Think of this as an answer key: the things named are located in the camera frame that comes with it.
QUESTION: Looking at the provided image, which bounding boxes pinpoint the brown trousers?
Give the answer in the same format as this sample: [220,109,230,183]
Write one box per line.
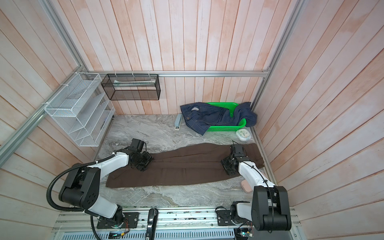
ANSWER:
[105,142,265,189]

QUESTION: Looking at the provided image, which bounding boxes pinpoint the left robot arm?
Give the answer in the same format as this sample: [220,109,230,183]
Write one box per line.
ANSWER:
[46,139,153,229]

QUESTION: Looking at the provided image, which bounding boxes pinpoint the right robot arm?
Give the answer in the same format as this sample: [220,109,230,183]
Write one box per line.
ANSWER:
[221,144,292,232]

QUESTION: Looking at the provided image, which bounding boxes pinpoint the white round clock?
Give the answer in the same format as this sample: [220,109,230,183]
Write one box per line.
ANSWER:
[235,128,252,142]

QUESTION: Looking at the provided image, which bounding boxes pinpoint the dark blue denim jeans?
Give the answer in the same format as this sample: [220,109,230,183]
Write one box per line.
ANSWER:
[181,102,257,136]

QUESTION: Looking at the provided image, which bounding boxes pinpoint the green plastic basket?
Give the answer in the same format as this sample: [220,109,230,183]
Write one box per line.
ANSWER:
[207,102,247,132]

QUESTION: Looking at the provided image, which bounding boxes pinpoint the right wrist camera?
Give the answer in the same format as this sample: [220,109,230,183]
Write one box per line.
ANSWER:
[231,144,247,158]

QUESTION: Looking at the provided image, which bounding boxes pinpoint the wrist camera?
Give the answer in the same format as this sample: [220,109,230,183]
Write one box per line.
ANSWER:
[130,139,146,153]
[231,144,247,158]

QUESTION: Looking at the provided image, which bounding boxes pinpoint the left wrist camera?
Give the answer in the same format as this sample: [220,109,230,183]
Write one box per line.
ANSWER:
[130,139,146,153]

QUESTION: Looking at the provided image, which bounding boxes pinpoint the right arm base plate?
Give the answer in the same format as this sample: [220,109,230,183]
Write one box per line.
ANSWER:
[215,208,252,226]

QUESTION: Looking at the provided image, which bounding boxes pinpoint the black handle on rail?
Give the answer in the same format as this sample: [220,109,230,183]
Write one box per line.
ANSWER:
[145,208,159,240]

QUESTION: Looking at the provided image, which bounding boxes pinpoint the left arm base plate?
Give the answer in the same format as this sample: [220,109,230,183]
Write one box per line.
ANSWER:
[97,212,140,229]

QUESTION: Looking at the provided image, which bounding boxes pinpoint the aluminium front rail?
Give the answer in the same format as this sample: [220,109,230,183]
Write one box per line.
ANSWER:
[52,206,302,232]

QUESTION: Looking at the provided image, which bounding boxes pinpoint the black wire mesh basket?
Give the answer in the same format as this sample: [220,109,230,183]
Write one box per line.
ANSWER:
[102,73,161,101]

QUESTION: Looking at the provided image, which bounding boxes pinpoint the white wire mesh shelf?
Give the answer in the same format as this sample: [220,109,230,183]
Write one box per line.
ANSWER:
[45,73,115,147]

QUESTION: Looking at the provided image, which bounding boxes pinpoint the black corrugated cable hose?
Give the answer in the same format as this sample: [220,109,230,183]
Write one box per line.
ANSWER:
[46,154,116,212]

